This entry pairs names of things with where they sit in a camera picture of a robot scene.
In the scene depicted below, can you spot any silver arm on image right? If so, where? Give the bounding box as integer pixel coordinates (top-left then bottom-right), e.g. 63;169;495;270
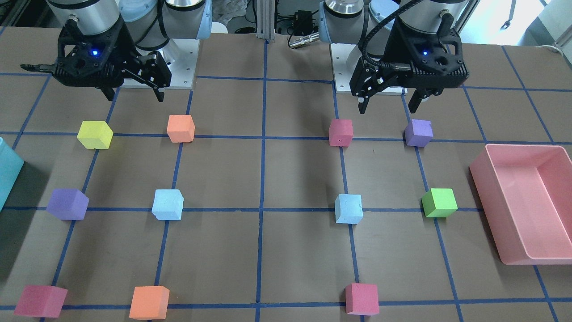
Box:
319;0;470;114

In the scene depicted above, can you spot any silver cylindrical connector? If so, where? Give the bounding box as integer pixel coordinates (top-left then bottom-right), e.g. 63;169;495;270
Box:
287;32;320;49

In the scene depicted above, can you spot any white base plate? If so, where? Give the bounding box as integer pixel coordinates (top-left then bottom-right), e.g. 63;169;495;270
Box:
330;43;407;95
121;38;200;89

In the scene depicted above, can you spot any teal plastic bin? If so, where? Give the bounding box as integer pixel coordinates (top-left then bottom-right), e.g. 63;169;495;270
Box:
0;137;24;210

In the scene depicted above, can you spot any red foam block bottom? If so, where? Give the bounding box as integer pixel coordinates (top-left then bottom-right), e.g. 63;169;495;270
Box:
345;283;380;316
13;285;68;318

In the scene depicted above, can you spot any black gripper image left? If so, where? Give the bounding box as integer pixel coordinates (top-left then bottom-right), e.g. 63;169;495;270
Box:
20;17;172;102

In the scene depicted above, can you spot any black power adapter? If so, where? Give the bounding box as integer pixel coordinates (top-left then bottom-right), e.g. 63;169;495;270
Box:
290;10;313;35

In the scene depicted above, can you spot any red foam block top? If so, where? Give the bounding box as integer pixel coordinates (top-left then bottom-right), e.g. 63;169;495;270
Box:
328;119;354;147

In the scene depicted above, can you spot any aluminium frame post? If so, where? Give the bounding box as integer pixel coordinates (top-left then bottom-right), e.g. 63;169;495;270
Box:
253;0;276;43

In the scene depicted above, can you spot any red foam block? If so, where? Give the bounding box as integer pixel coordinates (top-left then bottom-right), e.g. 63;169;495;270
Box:
328;119;354;147
345;283;380;316
13;285;68;318

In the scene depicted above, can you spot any green foam block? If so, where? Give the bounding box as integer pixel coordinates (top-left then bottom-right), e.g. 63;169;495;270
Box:
421;188;458;218

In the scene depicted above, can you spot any purple foam block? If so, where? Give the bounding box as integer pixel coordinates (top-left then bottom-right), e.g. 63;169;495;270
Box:
46;188;89;220
404;119;433;148

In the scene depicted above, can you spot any pink plastic bin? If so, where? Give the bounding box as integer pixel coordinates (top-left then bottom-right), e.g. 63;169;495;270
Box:
470;144;572;265

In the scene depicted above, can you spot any light blue block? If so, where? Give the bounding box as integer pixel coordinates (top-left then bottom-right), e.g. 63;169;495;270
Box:
334;194;363;225
151;189;184;220

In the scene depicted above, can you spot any silver arm on image left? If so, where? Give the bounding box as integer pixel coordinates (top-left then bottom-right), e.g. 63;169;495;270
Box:
21;0;212;102

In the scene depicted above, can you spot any yellow foam block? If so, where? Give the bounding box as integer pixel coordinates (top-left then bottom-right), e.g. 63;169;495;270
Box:
77;120;113;149

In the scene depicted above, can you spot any orange foam block top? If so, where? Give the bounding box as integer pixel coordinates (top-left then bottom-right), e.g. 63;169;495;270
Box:
166;114;195;143

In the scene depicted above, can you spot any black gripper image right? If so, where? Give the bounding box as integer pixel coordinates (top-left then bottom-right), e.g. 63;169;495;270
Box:
349;13;470;114

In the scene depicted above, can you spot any orange foam block bottom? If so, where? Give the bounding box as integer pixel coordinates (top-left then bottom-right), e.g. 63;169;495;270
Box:
129;286;170;320

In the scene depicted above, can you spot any orange foam block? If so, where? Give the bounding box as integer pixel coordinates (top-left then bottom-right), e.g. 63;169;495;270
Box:
129;286;170;320
166;114;195;143

